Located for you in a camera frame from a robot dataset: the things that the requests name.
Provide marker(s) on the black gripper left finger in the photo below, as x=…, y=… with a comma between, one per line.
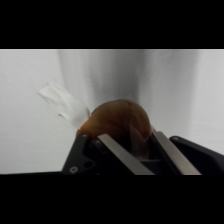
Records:
x=116, y=153

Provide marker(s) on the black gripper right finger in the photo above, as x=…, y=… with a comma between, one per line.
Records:
x=180, y=156

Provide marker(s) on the white paper scrap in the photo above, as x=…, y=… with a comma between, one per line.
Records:
x=65, y=103

